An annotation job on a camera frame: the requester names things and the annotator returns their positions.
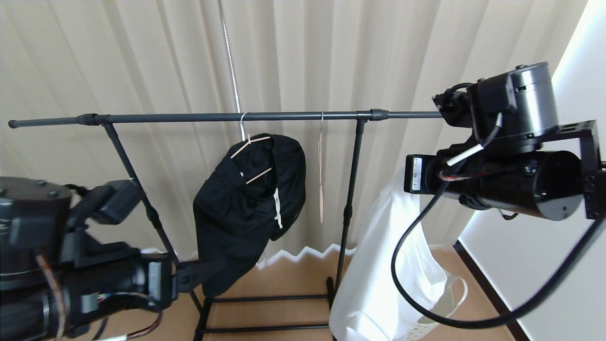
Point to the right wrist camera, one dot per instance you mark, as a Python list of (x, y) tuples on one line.
[(452, 109)]

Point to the white garment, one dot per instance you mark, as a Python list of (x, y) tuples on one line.
[(378, 265)]

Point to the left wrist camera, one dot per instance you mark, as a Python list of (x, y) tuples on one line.
[(113, 201)]

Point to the white laundry basket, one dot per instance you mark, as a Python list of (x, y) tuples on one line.
[(454, 293)]

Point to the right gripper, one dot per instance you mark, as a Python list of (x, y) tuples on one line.
[(521, 184)]

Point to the beige curtain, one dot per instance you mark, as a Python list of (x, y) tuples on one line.
[(142, 57)]

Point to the pink clothes hanger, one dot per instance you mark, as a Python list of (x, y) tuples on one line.
[(321, 189), (251, 141)]

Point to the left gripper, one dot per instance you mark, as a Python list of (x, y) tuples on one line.
[(109, 284)]

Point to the black shorts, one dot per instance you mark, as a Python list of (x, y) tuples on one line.
[(232, 222)]

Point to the black clothes rack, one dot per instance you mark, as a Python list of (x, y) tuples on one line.
[(189, 117)]

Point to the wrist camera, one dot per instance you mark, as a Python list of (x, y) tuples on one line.
[(452, 109), (113, 201)]

